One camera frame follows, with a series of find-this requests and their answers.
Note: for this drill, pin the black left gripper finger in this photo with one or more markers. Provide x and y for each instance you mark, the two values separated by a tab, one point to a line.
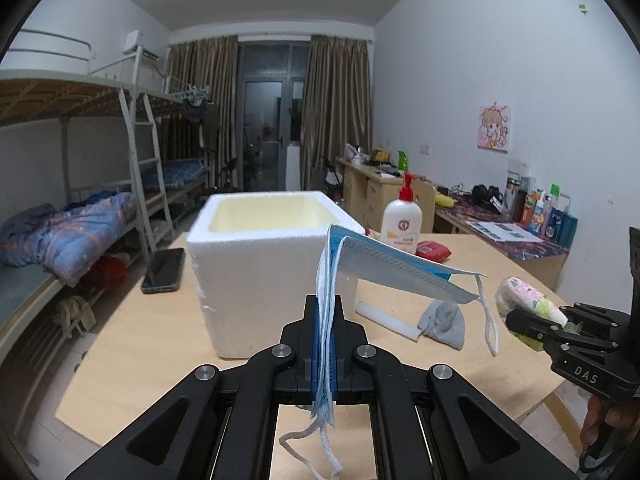
215	424
432	424

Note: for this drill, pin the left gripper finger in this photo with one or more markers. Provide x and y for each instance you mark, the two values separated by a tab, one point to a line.
596	322
537	332

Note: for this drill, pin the floral tissue pack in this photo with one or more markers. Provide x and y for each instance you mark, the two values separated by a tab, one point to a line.
515	294

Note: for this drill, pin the grey sock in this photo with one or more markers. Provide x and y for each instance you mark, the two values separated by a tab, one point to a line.
443	322

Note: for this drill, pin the white foam strip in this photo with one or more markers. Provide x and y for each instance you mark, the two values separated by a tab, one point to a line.
387	321

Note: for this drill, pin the blue surgical face mask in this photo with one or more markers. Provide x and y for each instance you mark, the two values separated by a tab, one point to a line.
363	257

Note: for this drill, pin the person's right hand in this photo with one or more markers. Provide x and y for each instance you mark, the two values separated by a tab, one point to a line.
623	417

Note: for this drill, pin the teal bottle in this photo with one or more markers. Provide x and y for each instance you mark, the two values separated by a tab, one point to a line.
567	231

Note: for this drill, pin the printed paper sheet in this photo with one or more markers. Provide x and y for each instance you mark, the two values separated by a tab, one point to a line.
503	232

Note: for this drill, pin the red tissue packet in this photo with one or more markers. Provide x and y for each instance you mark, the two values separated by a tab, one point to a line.
430	250

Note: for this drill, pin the black headphones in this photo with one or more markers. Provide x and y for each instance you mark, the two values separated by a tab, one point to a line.
487	197

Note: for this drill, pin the black smartphone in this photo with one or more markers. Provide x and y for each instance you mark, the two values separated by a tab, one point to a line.
164	272

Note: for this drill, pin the white lotion pump bottle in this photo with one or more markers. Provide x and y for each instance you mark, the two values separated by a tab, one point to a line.
402	220

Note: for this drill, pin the white styrofoam box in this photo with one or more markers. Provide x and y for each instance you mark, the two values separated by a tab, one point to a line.
255	256

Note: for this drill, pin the red bag under bed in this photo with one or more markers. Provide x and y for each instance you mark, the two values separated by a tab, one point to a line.
107	273

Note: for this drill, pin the green bottle on desk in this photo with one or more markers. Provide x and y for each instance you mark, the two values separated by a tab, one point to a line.
402	161

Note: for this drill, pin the light wooden desk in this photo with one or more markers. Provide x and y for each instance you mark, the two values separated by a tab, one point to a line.
367	193

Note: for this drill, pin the blue plaid quilt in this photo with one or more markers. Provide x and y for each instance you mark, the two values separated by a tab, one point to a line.
67	242

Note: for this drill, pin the far bed blue mattress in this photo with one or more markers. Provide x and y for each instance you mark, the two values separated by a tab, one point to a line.
176	173

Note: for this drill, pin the white metal bunk bed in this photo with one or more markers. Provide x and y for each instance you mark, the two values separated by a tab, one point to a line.
109	118

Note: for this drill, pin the brown right curtain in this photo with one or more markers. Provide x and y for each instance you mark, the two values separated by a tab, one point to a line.
336	102

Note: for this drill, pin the brown curtain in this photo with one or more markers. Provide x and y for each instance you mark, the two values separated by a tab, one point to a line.
336	102
204	73

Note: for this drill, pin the glass balcony door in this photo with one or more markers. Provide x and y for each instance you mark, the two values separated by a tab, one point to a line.
271	86

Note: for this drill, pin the brown left curtain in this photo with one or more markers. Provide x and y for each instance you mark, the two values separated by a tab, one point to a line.
204	73

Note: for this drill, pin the white air conditioner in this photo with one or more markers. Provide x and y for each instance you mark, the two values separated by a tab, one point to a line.
134	44

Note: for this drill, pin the anime girl wall poster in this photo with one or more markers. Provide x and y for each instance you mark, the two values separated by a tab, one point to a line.
493	132

